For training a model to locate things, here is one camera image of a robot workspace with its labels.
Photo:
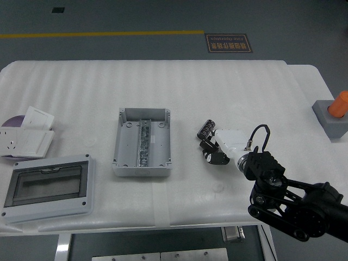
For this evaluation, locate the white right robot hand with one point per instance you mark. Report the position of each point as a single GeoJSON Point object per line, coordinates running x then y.
{"type": "Point", "coordinates": [232, 141]}

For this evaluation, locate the metal mounting rail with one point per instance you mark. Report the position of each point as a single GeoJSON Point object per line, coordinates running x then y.
{"type": "Point", "coordinates": [143, 144]}

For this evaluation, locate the brown floor sign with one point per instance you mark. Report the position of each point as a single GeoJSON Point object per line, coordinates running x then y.
{"type": "Point", "coordinates": [228, 43]}

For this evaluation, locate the orange cylinder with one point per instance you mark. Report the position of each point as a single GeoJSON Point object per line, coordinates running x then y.
{"type": "Point", "coordinates": [339, 104]}

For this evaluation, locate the white table leg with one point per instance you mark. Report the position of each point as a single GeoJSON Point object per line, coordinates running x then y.
{"type": "Point", "coordinates": [267, 244]}
{"type": "Point", "coordinates": [63, 247]}

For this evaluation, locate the white socket panel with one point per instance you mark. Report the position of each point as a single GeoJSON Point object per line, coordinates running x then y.
{"type": "Point", "coordinates": [9, 141]}

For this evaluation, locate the grey open junction box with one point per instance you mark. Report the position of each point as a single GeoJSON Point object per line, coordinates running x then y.
{"type": "Point", "coordinates": [127, 146]}

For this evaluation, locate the grey block base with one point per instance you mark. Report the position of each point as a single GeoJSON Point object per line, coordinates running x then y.
{"type": "Point", "coordinates": [334, 127]}

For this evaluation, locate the black floor hatch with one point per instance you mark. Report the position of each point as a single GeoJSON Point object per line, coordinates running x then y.
{"type": "Point", "coordinates": [58, 10]}

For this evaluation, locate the white switch panel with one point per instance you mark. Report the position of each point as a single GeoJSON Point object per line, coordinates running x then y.
{"type": "Point", "coordinates": [36, 118]}
{"type": "Point", "coordinates": [35, 144]}

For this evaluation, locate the grey metal plate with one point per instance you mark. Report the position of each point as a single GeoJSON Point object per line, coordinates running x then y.
{"type": "Point", "coordinates": [194, 255]}
{"type": "Point", "coordinates": [125, 257]}

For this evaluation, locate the metal table bracket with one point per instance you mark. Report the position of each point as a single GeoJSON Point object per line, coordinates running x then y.
{"type": "Point", "coordinates": [233, 233]}

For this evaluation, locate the white foam mat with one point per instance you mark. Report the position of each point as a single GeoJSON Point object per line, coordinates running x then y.
{"type": "Point", "coordinates": [163, 84]}

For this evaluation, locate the purple disc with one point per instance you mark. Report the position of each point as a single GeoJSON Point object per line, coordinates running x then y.
{"type": "Point", "coordinates": [15, 121]}

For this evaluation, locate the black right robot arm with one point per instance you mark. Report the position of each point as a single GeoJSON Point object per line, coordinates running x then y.
{"type": "Point", "coordinates": [299, 201]}

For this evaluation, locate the grey cover with tinted window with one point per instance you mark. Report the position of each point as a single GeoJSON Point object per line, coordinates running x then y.
{"type": "Point", "coordinates": [49, 187]}

